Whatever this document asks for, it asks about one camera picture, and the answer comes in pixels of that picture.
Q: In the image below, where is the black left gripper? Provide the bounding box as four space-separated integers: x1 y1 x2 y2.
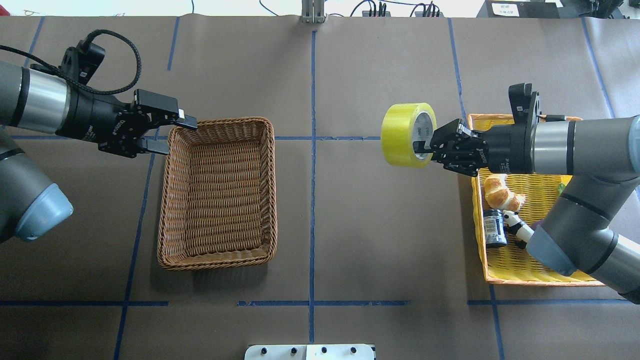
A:
55 89 198 158

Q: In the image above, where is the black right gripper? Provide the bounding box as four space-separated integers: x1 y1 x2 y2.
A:
413 118 534 177

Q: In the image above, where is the yellow tape roll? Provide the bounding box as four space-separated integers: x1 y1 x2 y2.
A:
381 102 437 168

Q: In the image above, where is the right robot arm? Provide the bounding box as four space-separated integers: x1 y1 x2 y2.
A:
408 114 639 305

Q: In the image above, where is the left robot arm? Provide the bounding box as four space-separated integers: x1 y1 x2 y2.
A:
0 61 198 242

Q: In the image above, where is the brown wicker basket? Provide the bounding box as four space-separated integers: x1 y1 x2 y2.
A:
157 117 278 271

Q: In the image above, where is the yellow plastic woven basket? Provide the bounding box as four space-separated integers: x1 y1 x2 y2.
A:
467 113 620 287

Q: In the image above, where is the toy croissant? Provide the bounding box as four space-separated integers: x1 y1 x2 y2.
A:
483 173 527 213

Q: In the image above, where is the small dark jar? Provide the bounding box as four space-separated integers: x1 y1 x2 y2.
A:
482 208 508 249

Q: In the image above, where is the panda figurine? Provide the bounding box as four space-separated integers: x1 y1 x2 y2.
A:
502 210 534 249

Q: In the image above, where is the purple foam cube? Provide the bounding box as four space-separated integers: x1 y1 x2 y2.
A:
531 219 543 231

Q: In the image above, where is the toy carrot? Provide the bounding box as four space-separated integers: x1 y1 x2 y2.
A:
557 175 573 195

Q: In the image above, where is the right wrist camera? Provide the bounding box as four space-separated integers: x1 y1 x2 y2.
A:
508 83 540 126

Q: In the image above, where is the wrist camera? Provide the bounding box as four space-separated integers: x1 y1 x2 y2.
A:
29 43 106 85
508 83 540 126

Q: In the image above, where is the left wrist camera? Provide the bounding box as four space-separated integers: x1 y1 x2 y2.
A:
29 43 106 85

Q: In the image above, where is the black left camera cable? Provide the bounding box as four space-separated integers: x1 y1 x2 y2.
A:
0 29 142 96

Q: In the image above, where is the aluminium camera post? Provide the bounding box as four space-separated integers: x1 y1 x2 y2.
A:
301 0 326 24

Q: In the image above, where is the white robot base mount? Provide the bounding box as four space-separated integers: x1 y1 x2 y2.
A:
244 343 377 360

